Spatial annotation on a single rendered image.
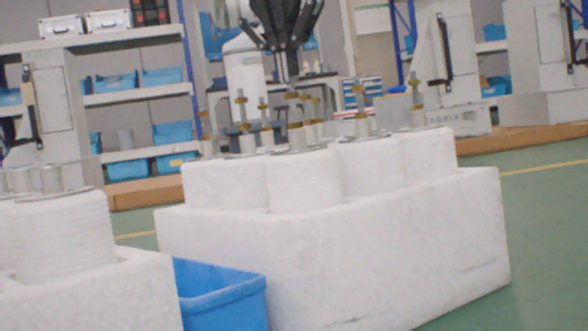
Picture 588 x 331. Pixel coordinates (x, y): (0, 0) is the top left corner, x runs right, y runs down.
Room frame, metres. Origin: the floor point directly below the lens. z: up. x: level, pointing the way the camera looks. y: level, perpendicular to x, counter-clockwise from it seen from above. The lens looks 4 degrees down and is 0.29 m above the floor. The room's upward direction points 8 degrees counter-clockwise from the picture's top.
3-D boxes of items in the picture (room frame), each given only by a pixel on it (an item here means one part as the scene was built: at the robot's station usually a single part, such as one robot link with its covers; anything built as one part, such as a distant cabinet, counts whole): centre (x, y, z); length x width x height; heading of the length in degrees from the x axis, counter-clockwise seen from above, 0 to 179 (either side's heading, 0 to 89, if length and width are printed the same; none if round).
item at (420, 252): (0.94, -0.04, 0.09); 0.39 x 0.39 x 0.18; 36
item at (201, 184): (0.96, 0.12, 0.16); 0.10 x 0.10 x 0.18
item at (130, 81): (5.69, 1.46, 0.90); 0.50 x 0.38 x 0.21; 6
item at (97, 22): (5.65, 1.42, 1.42); 0.43 x 0.37 x 0.19; 10
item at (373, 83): (6.71, -0.90, 0.35); 0.59 x 0.47 x 0.69; 7
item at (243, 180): (0.87, 0.05, 0.16); 0.10 x 0.10 x 0.18
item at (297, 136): (0.77, -0.02, 0.26); 0.02 x 0.02 x 0.03
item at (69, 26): (5.60, 1.82, 1.42); 0.43 x 0.37 x 0.19; 5
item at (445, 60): (3.32, -0.65, 0.45); 0.82 x 0.57 x 0.74; 97
